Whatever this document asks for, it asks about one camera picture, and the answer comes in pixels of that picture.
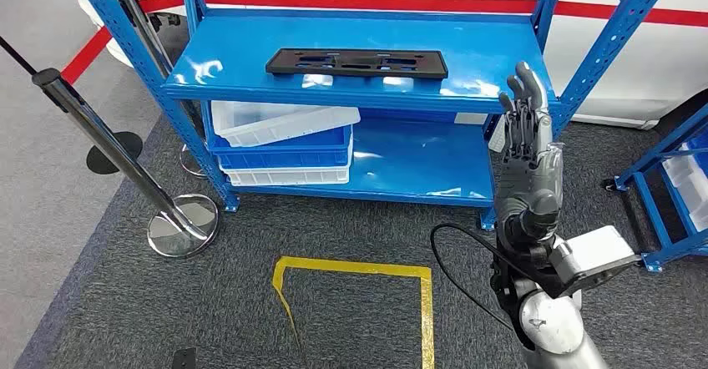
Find black plastic frame part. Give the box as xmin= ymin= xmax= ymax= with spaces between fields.
xmin=265 ymin=48 xmax=449 ymax=81

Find blue metal shelf rack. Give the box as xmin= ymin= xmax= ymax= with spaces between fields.
xmin=66 ymin=0 xmax=684 ymax=232

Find white plastic bin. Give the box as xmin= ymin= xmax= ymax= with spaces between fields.
xmin=662 ymin=142 xmax=708 ymax=234
xmin=218 ymin=153 xmax=352 ymax=187
xmin=210 ymin=100 xmax=362 ymax=148

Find blue plastic bin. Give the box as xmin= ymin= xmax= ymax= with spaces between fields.
xmin=207 ymin=125 xmax=355 ymax=169

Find yellow floor tape outline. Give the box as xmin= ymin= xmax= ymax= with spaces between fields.
xmin=271 ymin=255 xmax=435 ymax=369

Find red barrier belt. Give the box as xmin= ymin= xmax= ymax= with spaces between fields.
xmin=138 ymin=0 xmax=708 ymax=29
xmin=59 ymin=25 xmax=115 ymax=85

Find black pole with disc base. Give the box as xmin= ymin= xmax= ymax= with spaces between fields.
xmin=0 ymin=35 xmax=144 ymax=175

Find white car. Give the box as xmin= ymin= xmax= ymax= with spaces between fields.
xmin=74 ymin=0 xmax=708 ymax=131

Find blue wheeled cart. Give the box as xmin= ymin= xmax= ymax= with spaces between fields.
xmin=603 ymin=104 xmax=708 ymax=274

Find chrome stanchion post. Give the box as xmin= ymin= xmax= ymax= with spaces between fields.
xmin=113 ymin=0 xmax=209 ymax=179
xmin=31 ymin=68 xmax=220 ymax=259

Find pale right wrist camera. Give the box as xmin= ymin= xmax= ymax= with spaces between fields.
xmin=549 ymin=225 xmax=643 ymax=296

